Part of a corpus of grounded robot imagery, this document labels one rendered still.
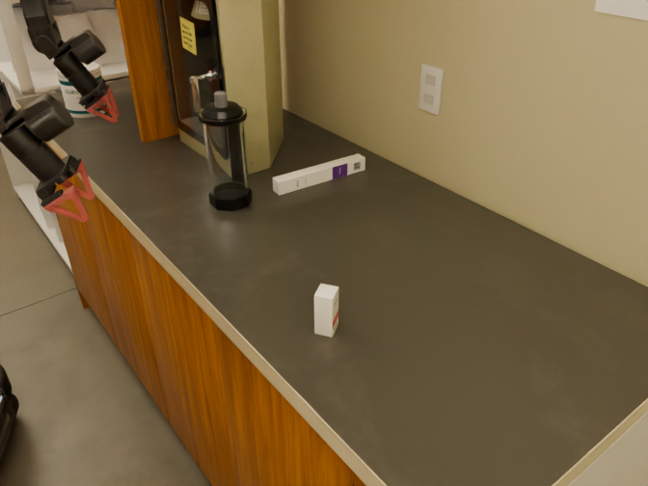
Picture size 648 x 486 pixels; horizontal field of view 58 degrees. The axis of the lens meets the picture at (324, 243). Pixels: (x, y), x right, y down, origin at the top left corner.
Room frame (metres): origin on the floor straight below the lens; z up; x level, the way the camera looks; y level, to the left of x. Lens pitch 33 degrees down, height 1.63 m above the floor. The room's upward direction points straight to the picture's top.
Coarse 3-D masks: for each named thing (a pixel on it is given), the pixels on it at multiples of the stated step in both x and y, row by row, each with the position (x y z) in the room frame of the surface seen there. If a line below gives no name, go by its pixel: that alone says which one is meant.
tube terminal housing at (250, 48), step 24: (216, 0) 1.38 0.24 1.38; (240, 0) 1.41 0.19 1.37; (264, 0) 1.48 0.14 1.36; (240, 24) 1.40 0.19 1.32; (264, 24) 1.46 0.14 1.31; (240, 48) 1.40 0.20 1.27; (264, 48) 1.45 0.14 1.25; (240, 72) 1.40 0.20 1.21; (264, 72) 1.44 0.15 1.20; (240, 96) 1.39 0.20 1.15; (264, 96) 1.44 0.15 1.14; (264, 120) 1.43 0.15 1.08; (192, 144) 1.56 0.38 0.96; (264, 144) 1.43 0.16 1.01; (264, 168) 1.43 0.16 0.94
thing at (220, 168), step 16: (208, 128) 1.21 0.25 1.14; (224, 128) 1.21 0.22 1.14; (240, 128) 1.23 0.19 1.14; (208, 144) 1.22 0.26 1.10; (224, 144) 1.21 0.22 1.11; (240, 144) 1.23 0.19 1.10; (208, 160) 1.22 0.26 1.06; (224, 160) 1.21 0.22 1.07; (240, 160) 1.22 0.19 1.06; (224, 176) 1.21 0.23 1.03; (240, 176) 1.22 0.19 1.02; (224, 192) 1.21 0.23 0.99; (240, 192) 1.22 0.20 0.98
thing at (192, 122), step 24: (168, 0) 1.56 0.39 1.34; (192, 0) 1.45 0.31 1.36; (168, 24) 1.57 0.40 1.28; (216, 24) 1.37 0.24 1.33; (168, 48) 1.59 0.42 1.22; (216, 48) 1.37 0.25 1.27; (192, 72) 1.49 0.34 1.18; (216, 72) 1.38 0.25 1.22; (192, 96) 1.50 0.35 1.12; (192, 120) 1.52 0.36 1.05
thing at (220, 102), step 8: (216, 96) 1.24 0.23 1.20; (224, 96) 1.24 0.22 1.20; (208, 104) 1.26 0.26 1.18; (216, 104) 1.24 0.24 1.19; (224, 104) 1.24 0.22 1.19; (232, 104) 1.26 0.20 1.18; (208, 112) 1.22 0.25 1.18; (216, 112) 1.21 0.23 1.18; (224, 112) 1.22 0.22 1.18; (232, 112) 1.22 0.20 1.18; (240, 112) 1.24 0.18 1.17
